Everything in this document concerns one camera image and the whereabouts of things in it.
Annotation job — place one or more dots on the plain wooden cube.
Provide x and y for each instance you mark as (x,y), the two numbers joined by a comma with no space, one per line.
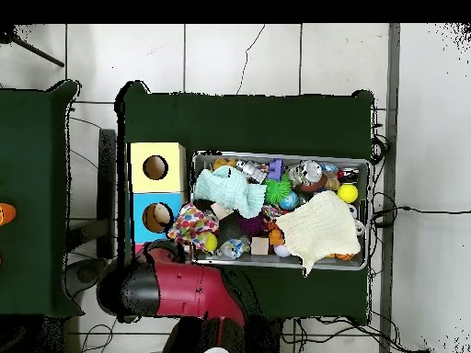
(260,245)

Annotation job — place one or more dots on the purple plastic toy block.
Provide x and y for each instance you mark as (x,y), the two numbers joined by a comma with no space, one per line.
(275,169)

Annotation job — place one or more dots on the black tripod leg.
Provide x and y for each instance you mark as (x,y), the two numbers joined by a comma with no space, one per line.
(40,55)

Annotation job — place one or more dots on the orange toy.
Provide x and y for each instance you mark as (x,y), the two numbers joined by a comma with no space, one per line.
(6,214)

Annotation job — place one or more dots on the yellow smiley ball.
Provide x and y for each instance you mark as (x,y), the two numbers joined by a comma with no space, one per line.
(347,193)

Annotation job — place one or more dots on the wooden box with three holes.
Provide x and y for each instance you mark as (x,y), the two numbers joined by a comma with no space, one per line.
(173,180)

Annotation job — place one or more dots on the cream muslin cloth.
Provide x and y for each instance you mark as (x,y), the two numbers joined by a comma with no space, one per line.
(320,228)

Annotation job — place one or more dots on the silver toy robot figure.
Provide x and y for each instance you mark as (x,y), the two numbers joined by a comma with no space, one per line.
(252,171)

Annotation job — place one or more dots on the silver metal can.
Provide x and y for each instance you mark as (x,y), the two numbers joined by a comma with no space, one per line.
(309,171)

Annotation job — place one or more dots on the blue globe ball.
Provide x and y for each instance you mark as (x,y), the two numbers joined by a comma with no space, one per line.
(289,201)

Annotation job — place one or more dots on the mint green muslin cloth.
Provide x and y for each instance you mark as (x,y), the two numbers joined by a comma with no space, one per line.
(232,189)

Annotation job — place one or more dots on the dark green neighbour table cloth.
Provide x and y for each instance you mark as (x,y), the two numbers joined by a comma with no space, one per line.
(33,147)

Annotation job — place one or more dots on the yellow tennis ball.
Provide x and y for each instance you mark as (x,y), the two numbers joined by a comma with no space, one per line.
(212,242)

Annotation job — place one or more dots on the shallow clear mesh bin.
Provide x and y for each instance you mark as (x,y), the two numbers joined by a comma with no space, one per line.
(257,261)

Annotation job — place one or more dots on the green spiky rubber ball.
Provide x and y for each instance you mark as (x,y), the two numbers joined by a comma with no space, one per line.
(276,190)

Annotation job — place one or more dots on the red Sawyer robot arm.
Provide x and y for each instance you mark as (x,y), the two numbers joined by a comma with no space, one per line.
(184,290)

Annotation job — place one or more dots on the black stand bar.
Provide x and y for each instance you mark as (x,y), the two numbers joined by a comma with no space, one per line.
(107,184)

